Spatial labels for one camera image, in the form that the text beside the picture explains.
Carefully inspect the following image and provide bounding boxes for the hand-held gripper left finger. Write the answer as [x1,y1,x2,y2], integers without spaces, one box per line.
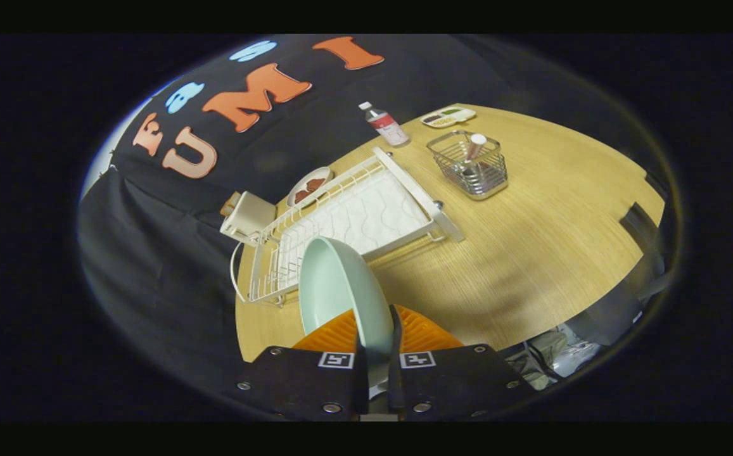
[234,307,370,422]

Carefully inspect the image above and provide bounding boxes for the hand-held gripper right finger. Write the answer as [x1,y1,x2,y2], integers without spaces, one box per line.
[386,304,535,422]

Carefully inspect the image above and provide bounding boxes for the light green plate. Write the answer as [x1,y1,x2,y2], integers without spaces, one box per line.
[298,236,395,387]

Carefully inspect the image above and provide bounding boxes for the white wire dish rack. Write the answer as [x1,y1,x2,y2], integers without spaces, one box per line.
[230,147,466,308]

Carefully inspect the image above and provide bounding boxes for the metal wire basket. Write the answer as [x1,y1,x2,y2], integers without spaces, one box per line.
[426,130,509,201]

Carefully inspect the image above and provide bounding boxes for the beige plate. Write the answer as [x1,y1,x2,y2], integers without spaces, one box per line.
[286,167,334,208]

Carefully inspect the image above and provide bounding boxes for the grey plastic bags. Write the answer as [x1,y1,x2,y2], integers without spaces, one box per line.
[506,323,601,390]

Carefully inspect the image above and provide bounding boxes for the white toaster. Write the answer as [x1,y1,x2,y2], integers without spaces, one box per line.
[219,191,277,244]

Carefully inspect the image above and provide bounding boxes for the black backdrop cloth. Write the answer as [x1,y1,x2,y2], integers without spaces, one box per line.
[78,35,658,406]

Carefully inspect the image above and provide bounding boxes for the black table edge clamp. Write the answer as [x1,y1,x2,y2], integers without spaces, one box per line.
[618,201,660,240]

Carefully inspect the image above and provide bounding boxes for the white divided food tray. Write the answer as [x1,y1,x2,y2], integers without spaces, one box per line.
[420,107,476,129]

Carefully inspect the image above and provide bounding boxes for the clear bottle with red label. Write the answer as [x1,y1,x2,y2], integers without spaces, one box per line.
[359,101,411,148]

